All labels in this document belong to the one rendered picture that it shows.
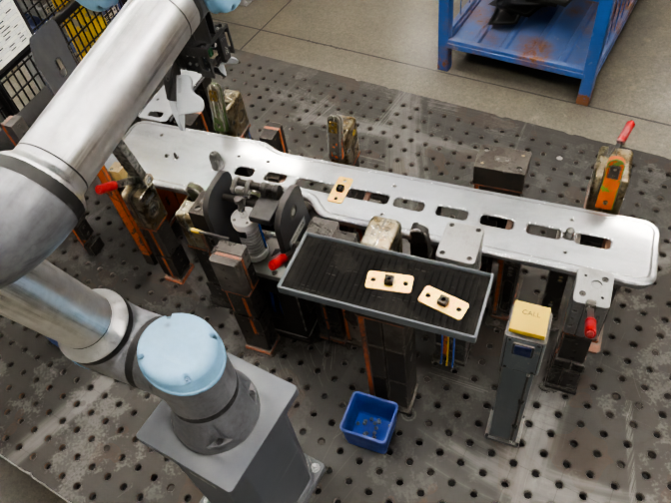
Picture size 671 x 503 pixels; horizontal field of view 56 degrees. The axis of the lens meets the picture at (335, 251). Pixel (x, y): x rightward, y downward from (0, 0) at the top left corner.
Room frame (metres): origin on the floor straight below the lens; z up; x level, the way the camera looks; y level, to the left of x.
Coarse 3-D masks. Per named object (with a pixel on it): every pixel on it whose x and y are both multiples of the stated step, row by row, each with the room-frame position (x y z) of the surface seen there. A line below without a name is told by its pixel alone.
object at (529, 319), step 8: (520, 304) 0.57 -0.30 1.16; (528, 304) 0.56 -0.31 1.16; (512, 312) 0.56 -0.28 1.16; (520, 312) 0.55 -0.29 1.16; (528, 312) 0.55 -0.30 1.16; (536, 312) 0.55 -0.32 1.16; (544, 312) 0.54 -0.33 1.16; (512, 320) 0.54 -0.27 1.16; (520, 320) 0.54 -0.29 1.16; (528, 320) 0.53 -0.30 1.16; (536, 320) 0.53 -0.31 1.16; (544, 320) 0.53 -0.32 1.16; (512, 328) 0.52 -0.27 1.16; (520, 328) 0.52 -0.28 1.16; (528, 328) 0.52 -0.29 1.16; (536, 328) 0.52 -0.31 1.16; (544, 328) 0.51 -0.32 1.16; (536, 336) 0.50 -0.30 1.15; (544, 336) 0.50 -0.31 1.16
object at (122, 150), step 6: (126, 132) 1.18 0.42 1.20; (120, 144) 1.15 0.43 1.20; (114, 150) 1.15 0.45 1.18; (120, 150) 1.14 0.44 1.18; (126, 150) 1.15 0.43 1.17; (120, 156) 1.15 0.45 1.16; (126, 156) 1.15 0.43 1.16; (132, 156) 1.16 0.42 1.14; (120, 162) 1.16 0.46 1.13; (126, 162) 1.15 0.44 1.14; (132, 162) 1.15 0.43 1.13; (138, 162) 1.17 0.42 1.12; (126, 168) 1.16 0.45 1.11; (132, 168) 1.15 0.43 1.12; (138, 168) 1.16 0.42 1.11; (132, 174) 1.16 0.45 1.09; (138, 174) 1.15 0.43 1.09; (144, 174) 1.17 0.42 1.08
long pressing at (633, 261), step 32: (160, 128) 1.43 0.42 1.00; (160, 160) 1.30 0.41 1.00; (192, 160) 1.28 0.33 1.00; (224, 160) 1.25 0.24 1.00; (256, 160) 1.23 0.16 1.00; (288, 160) 1.21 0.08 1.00; (320, 160) 1.19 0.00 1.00; (320, 192) 1.08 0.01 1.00; (384, 192) 1.04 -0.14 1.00; (416, 192) 1.02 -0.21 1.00; (448, 192) 1.00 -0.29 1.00; (480, 192) 0.99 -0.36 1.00; (352, 224) 0.96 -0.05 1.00; (480, 224) 0.89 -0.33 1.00; (544, 224) 0.86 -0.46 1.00; (576, 224) 0.84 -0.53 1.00; (608, 224) 0.82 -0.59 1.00; (640, 224) 0.81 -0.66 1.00; (512, 256) 0.78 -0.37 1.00; (544, 256) 0.77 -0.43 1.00; (576, 256) 0.75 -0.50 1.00; (608, 256) 0.74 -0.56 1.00; (640, 256) 0.72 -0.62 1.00; (640, 288) 0.66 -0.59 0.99
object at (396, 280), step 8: (368, 272) 0.69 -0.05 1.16; (376, 272) 0.69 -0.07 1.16; (384, 272) 0.68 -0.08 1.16; (368, 280) 0.67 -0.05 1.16; (376, 280) 0.67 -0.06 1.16; (384, 280) 0.66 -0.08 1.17; (392, 280) 0.66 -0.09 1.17; (400, 280) 0.66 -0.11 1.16; (408, 280) 0.66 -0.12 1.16; (376, 288) 0.65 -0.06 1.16; (384, 288) 0.65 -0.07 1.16; (392, 288) 0.65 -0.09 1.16; (400, 288) 0.64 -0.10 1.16; (408, 288) 0.64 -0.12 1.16
